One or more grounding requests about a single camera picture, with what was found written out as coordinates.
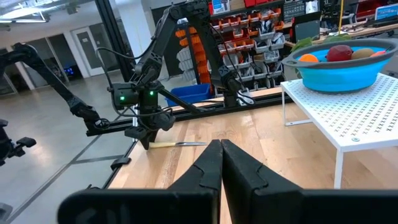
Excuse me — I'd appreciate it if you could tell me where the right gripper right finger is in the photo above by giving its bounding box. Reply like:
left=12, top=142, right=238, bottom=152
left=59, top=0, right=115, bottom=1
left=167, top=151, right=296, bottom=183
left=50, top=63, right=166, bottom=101
left=221, top=139, right=398, bottom=224

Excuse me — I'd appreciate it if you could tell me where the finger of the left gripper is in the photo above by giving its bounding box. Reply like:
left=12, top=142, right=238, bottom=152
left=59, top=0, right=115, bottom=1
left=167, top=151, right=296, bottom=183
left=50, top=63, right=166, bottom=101
left=137, top=135, right=150, bottom=151
left=148, top=131, right=160, bottom=151

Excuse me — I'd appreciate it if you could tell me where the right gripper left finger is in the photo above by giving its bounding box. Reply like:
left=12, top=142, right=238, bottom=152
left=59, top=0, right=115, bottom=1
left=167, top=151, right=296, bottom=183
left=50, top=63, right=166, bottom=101
left=57, top=139, right=224, bottom=224

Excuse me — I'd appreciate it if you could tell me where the blue bowl grey rim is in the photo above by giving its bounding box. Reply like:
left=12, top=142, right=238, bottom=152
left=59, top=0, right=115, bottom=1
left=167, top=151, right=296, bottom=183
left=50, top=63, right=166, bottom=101
left=280, top=37, right=398, bottom=93

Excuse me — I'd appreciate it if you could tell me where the dark red fruit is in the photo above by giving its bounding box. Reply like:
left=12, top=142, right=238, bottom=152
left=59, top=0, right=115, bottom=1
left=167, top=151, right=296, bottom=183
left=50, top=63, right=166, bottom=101
left=325, top=44, right=354, bottom=62

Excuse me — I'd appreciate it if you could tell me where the brown kiwi fruit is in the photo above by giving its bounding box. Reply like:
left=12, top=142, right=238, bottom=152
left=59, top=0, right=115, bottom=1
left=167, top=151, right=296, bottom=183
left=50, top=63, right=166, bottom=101
left=350, top=47, right=376, bottom=60

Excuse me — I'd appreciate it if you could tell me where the black table clamp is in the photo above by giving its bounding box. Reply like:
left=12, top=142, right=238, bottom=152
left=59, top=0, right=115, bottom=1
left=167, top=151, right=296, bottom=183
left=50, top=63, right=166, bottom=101
left=109, top=156, right=132, bottom=171

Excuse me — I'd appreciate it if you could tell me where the blue plastic bin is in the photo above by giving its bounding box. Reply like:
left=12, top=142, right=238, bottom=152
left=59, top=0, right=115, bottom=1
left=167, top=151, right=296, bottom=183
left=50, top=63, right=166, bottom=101
left=164, top=83, right=213, bottom=108

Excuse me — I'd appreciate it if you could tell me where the white perforated metal shelf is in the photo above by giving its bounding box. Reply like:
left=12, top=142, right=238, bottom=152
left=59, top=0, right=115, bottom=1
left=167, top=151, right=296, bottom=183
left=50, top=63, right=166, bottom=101
left=280, top=72, right=398, bottom=190

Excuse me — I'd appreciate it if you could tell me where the storage rack with bins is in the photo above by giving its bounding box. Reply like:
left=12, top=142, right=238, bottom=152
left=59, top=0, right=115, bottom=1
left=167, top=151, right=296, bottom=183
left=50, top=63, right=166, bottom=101
left=174, top=0, right=292, bottom=94

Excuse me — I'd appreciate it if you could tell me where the green potted plant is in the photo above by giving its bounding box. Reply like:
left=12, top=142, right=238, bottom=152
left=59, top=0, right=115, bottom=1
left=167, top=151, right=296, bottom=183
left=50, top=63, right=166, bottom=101
left=290, top=32, right=353, bottom=53

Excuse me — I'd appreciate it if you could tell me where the knife with cream handle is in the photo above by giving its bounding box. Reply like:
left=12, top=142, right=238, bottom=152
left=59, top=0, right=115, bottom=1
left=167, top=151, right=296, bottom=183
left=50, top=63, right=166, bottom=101
left=149, top=141, right=209, bottom=149

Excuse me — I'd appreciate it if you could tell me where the black aluminium frame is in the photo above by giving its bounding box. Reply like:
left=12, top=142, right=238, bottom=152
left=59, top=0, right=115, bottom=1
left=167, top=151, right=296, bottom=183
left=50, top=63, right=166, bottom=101
left=85, top=0, right=295, bottom=190

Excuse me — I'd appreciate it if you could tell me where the yellow hanging cable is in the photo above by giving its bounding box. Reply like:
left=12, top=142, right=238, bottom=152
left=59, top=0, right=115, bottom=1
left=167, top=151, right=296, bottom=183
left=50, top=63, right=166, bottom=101
left=340, top=0, right=346, bottom=34

